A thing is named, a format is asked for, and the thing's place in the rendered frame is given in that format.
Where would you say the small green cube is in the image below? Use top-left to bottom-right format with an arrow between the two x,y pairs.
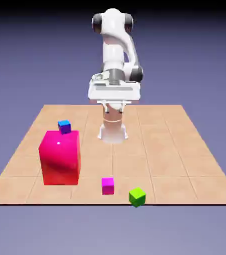
128,187 -> 146,208

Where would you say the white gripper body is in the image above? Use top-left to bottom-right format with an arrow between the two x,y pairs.
87,79 -> 141,105

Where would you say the large pink box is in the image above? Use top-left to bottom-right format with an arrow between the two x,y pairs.
38,130 -> 81,186

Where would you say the small blue cube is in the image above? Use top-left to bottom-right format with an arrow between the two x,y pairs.
57,120 -> 72,134

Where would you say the small magenta cube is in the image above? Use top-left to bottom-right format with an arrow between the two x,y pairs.
101,177 -> 115,195

